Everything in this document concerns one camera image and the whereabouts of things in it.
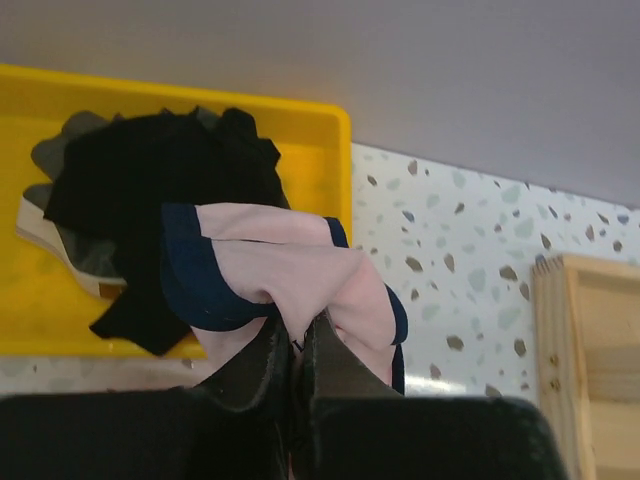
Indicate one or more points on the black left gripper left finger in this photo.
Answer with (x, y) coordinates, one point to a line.
(233, 425)

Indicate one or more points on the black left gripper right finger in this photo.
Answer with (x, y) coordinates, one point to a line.
(351, 425)

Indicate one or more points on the pink underwear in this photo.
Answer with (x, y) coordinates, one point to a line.
(227, 267)

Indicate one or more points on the wooden hanger rack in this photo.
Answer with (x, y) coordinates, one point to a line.
(587, 326)

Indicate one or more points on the black garment pile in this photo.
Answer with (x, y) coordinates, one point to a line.
(100, 210)

